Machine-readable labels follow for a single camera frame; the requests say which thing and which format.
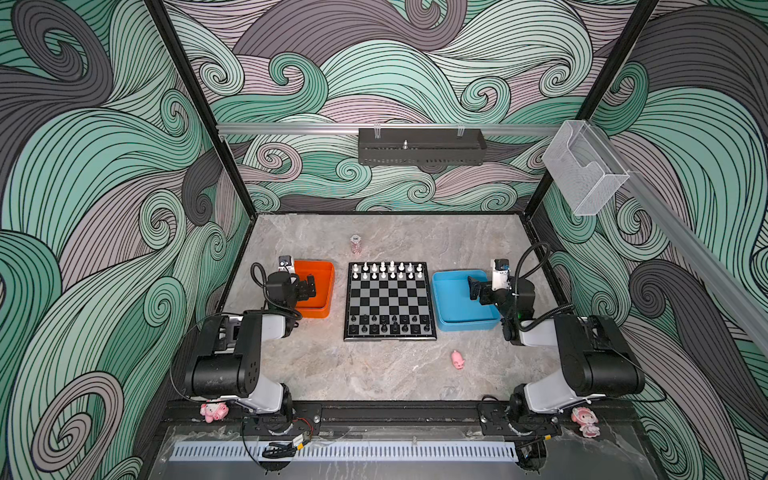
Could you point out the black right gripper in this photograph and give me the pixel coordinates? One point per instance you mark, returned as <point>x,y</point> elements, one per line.
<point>477,287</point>

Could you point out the orange plastic tray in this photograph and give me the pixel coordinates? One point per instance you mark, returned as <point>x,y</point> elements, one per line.
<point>323,275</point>

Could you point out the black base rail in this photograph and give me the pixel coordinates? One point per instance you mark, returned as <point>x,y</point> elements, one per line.
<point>488,416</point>

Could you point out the black enclosure corner post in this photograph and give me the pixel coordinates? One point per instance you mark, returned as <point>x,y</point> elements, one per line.
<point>609,72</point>

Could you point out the blue plastic tray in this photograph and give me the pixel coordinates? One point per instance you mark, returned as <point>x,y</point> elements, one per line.
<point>454,310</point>

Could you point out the black and silver chessboard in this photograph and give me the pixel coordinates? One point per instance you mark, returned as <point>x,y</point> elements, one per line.
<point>391,304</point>

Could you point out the pink doll figure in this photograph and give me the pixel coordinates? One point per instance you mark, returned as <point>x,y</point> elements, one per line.
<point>214,411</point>
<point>587,421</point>

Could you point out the white slotted cable duct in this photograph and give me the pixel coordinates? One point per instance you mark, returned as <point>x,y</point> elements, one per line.
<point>356,450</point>

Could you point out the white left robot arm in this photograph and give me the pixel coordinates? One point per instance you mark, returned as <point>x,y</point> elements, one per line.
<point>225,367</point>

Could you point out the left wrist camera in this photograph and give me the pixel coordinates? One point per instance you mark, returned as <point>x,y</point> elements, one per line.
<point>286,264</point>

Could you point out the small pink pig toy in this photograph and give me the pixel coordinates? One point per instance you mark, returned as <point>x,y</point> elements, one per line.
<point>457,360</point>

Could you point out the pink checkered small cup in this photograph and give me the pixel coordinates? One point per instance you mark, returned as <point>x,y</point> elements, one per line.
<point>356,244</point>

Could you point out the pink doll figure right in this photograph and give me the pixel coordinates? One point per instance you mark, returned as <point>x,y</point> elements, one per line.
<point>587,421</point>

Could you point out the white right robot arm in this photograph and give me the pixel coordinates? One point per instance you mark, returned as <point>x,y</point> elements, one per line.
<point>596,362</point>

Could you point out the black perforated wall shelf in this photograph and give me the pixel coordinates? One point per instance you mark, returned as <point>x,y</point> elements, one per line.
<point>429,147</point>

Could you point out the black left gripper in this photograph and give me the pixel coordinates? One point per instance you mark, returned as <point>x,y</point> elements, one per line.
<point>300,287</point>

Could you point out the clear acrylic wall box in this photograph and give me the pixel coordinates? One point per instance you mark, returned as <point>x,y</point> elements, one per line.
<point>585,166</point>

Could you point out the pink doll figure left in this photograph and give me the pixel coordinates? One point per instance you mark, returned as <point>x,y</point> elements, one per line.
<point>214,411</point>

